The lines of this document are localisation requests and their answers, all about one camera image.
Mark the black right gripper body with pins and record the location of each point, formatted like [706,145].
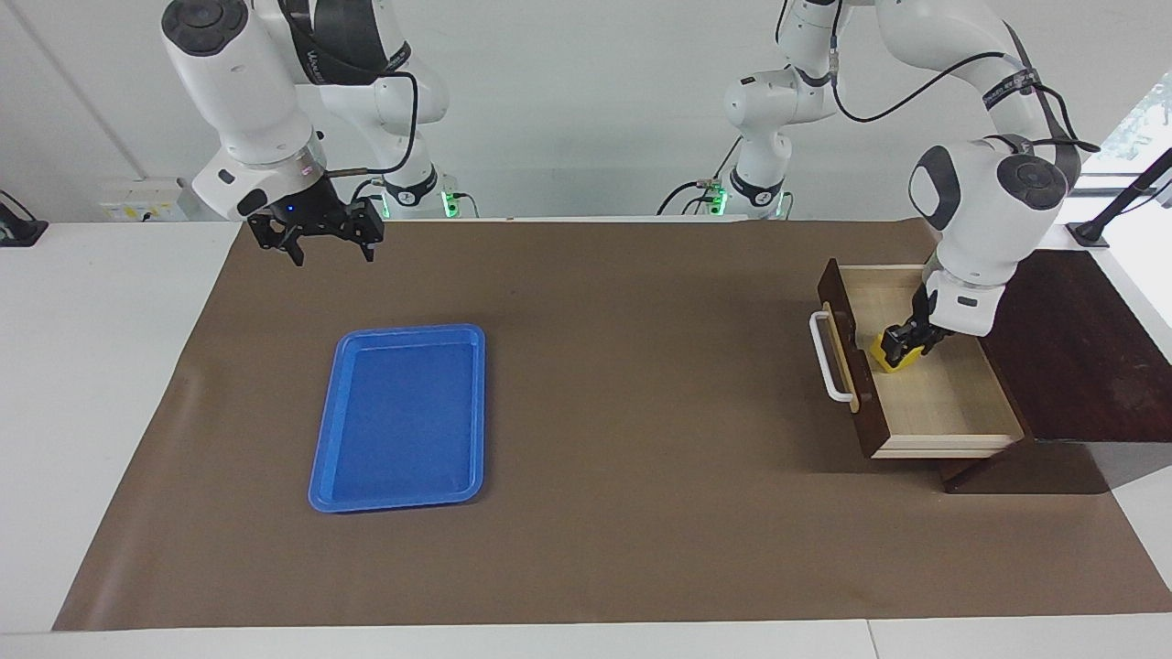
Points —
[311,218]

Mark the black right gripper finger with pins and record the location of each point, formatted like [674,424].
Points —
[369,251]
[296,253]

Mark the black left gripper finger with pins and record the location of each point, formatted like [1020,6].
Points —
[914,354]
[893,346]

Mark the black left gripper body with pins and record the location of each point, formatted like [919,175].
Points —
[923,329]

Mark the yellow cube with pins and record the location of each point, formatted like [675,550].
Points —
[902,364]

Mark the wooden drawer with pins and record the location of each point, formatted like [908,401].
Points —
[943,403]

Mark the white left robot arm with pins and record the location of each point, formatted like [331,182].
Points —
[980,183]

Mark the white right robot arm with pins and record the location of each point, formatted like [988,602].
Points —
[247,91]

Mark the dark brown wooden cabinet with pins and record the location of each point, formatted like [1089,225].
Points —
[1080,366]

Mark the blue plastic tray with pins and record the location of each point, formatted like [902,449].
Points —
[403,421]

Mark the brown table mat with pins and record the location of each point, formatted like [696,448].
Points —
[641,458]

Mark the white wall socket box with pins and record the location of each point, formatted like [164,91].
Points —
[137,203]

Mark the black camera stand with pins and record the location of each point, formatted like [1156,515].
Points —
[1122,201]

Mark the black clamp mount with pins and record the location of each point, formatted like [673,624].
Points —
[18,231]

